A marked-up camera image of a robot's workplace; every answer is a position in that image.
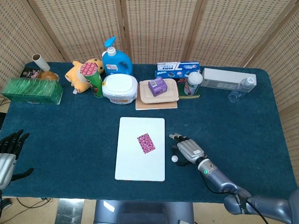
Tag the dark snack box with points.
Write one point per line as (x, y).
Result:
(29, 72)

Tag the green transparent tea box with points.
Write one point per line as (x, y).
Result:
(32, 91)

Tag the blue Oreo cookie box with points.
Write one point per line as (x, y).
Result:
(170, 74)

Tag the beige lidded lunch box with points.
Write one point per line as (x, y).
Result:
(144, 95)

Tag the yellow green sponge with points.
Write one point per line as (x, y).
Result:
(182, 93)

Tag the blue detergent bottle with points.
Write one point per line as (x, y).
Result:
(116, 63)

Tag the white rectangular board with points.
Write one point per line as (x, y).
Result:
(140, 168)

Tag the teal table cloth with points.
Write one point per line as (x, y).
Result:
(70, 140)

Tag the white strawberry print can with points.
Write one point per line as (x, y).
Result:
(191, 86)

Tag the white power strip box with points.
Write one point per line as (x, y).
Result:
(222, 78)

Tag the shiny metal table leg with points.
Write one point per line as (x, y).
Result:
(70, 212)

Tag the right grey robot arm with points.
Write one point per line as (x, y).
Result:
(224, 184)

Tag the yellow plush toy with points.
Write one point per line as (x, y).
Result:
(77, 79)

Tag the brown wooden board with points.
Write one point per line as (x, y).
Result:
(156, 106)

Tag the blue white toothpaste box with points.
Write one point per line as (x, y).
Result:
(177, 66)

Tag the woven bamboo folding screen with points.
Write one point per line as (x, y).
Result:
(163, 28)

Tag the clear plastic water bottle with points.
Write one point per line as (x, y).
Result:
(240, 89)

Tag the green Pringles can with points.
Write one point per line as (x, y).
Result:
(95, 86)

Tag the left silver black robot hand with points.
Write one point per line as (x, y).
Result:
(5, 163)

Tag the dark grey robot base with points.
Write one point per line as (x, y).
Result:
(144, 212)

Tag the white wet wipes container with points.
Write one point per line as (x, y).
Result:
(119, 88)

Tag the pink patterned rectangular card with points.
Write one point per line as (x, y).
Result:
(146, 143)

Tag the round amber jar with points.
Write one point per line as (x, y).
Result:
(49, 75)

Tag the small purple carton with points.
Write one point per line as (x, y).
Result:
(157, 86)

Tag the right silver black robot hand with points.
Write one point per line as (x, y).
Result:
(190, 150)

